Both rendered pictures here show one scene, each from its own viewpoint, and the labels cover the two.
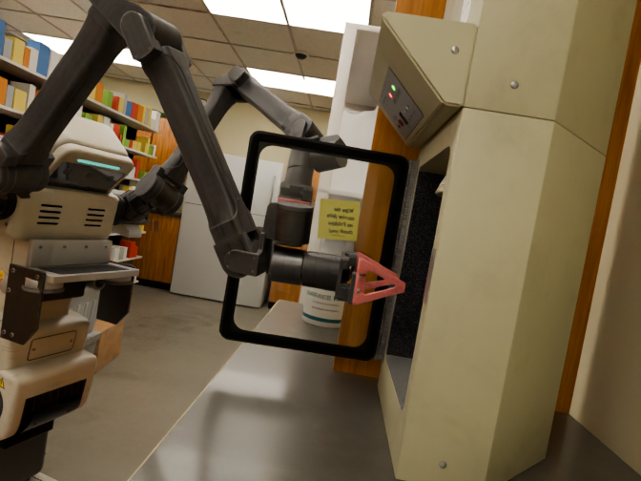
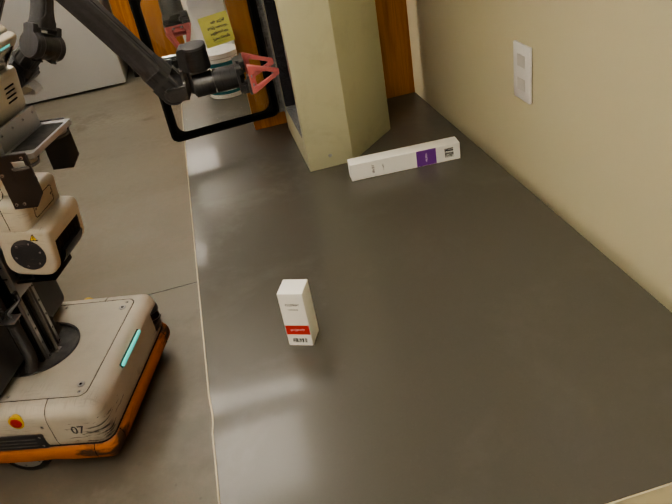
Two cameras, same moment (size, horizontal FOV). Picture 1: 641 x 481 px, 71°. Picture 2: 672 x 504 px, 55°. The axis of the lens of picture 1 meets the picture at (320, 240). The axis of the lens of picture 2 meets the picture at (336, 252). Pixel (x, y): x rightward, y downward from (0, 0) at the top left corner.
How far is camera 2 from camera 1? 0.95 m
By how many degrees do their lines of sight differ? 31
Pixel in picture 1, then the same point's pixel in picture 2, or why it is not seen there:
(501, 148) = not seen: outside the picture
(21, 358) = (33, 217)
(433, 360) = (306, 108)
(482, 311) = (321, 74)
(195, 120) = (101, 16)
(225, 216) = (152, 70)
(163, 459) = (199, 210)
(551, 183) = not seen: outside the picture
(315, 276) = (224, 84)
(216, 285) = (56, 77)
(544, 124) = not seen: outside the picture
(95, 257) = (31, 124)
